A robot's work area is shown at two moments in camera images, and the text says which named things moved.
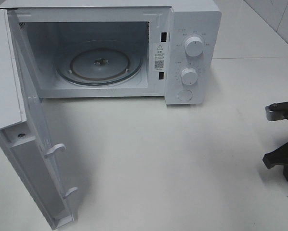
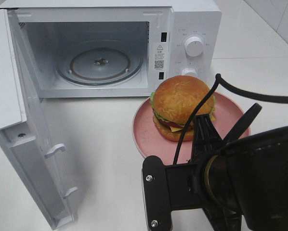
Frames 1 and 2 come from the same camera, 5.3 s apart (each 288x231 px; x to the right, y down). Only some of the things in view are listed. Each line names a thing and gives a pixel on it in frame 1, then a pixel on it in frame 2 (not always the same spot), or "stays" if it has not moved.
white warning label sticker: (159, 56) stays
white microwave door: (17, 123) stays
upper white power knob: (193, 46) stays
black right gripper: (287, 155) -> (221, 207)
